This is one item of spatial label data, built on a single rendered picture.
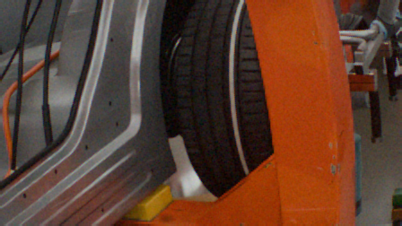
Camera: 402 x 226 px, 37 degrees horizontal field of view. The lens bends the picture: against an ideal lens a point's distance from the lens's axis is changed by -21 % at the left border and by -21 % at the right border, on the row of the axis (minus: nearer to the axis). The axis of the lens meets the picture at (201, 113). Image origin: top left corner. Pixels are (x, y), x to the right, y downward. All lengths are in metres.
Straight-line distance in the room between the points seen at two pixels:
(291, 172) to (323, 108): 0.17
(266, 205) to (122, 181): 0.34
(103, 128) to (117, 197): 0.16
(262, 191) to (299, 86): 0.28
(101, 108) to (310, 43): 0.53
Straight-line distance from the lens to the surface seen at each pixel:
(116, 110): 1.70
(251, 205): 1.63
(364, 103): 1.93
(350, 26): 2.03
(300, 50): 1.41
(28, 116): 1.83
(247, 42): 1.76
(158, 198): 1.81
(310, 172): 1.51
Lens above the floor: 1.45
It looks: 18 degrees down
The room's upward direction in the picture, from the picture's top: 11 degrees counter-clockwise
